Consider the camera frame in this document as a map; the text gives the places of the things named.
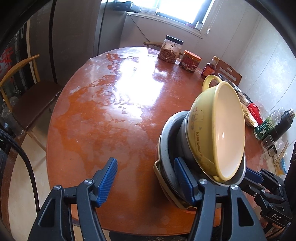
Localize white ceramic bowl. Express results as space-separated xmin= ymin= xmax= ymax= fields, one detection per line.
xmin=237 ymin=90 xmax=250 ymax=106

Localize small steel cup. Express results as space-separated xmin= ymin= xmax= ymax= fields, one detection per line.
xmin=267 ymin=145 xmax=278 ymax=157

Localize white dish with food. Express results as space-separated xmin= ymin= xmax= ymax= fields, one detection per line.
xmin=241 ymin=103 xmax=258 ymax=128

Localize black thermos flask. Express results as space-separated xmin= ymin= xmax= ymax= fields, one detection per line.
xmin=267 ymin=109 xmax=295 ymax=144

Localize red tissue pack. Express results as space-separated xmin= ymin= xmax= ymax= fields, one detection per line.
xmin=247 ymin=103 xmax=263 ymax=125

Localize wooden chopsticks bundle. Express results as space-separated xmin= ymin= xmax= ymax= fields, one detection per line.
xmin=273 ymin=141 xmax=288 ymax=164

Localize red jar orange lid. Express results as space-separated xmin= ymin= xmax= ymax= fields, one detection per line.
xmin=179 ymin=50 xmax=202 ymax=73

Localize yellow shell-shaped plate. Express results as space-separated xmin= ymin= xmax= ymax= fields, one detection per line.
xmin=153 ymin=160 xmax=197 ymax=213

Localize brown sauce bottle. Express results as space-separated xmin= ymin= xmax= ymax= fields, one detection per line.
xmin=201 ymin=56 xmax=220 ymax=79

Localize steel round pan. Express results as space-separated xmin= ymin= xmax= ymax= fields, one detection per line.
xmin=159 ymin=110 xmax=189 ymax=202

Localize yellow bowl with handle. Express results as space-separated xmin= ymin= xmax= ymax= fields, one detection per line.
xmin=186 ymin=75 xmax=245 ymax=182

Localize small steel bowl far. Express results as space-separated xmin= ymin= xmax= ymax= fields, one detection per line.
xmin=218 ymin=73 xmax=242 ymax=93

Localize clear plastic cup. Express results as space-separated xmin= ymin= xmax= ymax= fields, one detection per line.
xmin=261 ymin=134 xmax=279 ymax=150

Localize black cable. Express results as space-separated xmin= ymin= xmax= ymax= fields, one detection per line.
xmin=0 ymin=128 xmax=40 ymax=216

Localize yellow frame chair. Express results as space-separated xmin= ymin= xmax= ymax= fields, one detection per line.
xmin=1 ymin=54 xmax=63 ymax=151

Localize deep steel mixing bowl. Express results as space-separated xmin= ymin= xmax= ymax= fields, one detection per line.
xmin=177 ymin=112 xmax=201 ymax=163

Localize blue cupcake liners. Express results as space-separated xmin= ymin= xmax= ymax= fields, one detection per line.
xmin=275 ymin=158 xmax=287 ymax=176

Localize wooden chair far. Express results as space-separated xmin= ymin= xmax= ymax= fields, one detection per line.
xmin=214 ymin=59 xmax=242 ymax=86

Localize green plastic bottle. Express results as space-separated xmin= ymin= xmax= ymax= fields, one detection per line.
xmin=253 ymin=107 xmax=285 ymax=141

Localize wide steel basin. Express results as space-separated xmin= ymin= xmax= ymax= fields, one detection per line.
xmin=173 ymin=110 xmax=246 ymax=187

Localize grey refrigerator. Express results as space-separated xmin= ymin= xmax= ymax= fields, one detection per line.
xmin=27 ymin=1 xmax=106 ymax=85

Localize clear jar black lid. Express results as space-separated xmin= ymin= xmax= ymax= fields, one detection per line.
xmin=158 ymin=35 xmax=184 ymax=64

